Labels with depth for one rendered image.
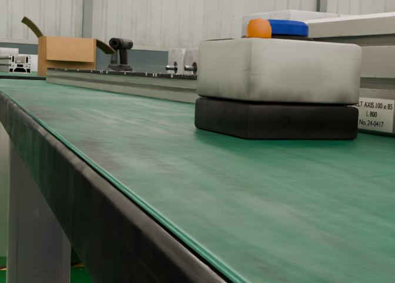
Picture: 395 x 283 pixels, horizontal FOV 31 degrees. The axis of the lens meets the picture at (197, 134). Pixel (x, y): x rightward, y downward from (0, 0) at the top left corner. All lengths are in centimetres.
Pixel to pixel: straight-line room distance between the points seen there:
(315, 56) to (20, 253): 149
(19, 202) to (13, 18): 978
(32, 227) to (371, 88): 141
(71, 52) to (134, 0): 922
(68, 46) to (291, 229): 254
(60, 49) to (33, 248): 104
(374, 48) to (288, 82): 11
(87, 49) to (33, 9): 888
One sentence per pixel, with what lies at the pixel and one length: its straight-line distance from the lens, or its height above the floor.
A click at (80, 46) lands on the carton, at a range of 271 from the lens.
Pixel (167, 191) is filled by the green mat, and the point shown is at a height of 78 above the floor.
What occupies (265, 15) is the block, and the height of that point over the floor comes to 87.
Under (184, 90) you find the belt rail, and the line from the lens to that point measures 91.
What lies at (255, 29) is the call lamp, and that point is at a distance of 42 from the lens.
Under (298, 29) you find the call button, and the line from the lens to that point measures 45.
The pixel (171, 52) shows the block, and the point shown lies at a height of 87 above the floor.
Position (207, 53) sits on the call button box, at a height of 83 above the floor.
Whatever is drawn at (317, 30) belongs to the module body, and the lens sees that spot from 57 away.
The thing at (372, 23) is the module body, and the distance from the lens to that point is 51.
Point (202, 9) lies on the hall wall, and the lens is 1217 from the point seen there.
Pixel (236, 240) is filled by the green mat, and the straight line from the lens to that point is 16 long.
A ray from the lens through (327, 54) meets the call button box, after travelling 44.
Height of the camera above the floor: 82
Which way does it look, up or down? 5 degrees down
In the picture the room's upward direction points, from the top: 3 degrees clockwise
